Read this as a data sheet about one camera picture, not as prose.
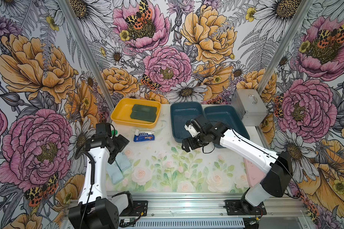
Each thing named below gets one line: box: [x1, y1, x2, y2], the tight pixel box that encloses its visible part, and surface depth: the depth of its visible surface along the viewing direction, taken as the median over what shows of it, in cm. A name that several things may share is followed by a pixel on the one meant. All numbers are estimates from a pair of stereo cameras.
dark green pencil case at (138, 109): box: [131, 104, 158, 114], surface depth 121 cm
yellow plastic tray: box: [110, 97, 162, 129], surface depth 119 cm
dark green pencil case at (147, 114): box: [129, 106, 157, 123], surface depth 119 cm
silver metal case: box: [230, 88, 269, 127], surface depth 106 cm
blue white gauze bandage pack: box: [133, 128, 156, 142], surface depth 101 cm
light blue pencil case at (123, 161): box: [115, 152, 132, 173], surface depth 91 cm
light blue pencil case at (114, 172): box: [106, 159, 125, 185], surface depth 86 cm
